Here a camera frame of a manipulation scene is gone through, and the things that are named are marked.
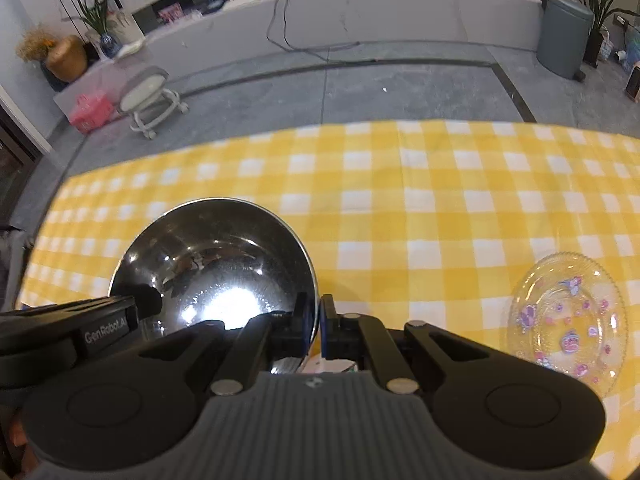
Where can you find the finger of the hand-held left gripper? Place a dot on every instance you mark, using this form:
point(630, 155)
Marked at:
point(149, 305)

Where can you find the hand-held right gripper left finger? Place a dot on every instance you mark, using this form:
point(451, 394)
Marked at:
point(302, 321)

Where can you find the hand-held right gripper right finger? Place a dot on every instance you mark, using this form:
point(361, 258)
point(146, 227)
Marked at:
point(327, 326)

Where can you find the stack of coloured bowls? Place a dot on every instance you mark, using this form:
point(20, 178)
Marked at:
point(215, 260)

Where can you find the yellow checked tablecloth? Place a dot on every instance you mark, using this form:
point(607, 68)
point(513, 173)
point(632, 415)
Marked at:
point(400, 200)

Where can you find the pink basket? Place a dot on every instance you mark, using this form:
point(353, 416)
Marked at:
point(90, 112)

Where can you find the white rolling stool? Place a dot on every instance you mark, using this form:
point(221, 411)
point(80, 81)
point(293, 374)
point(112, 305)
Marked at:
point(147, 92)

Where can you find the clear glass plate with stickers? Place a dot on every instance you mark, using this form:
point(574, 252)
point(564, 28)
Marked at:
point(567, 320)

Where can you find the gold vase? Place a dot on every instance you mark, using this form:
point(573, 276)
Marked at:
point(66, 59)

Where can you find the dried flower bunch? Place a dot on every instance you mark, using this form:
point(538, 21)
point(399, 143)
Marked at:
point(34, 42)

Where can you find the plant in blue-white vase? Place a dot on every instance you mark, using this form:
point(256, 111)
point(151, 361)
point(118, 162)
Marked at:
point(100, 20)

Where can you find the pink book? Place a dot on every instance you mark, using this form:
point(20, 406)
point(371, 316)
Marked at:
point(170, 13)

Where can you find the grey stone ledge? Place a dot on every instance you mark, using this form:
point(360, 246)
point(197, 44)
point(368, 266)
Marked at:
point(400, 15)

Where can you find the grey trash bin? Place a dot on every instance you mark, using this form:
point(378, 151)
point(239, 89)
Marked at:
point(565, 35)

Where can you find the potted plant in dark pot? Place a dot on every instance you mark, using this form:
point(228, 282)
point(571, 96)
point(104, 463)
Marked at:
point(597, 10)

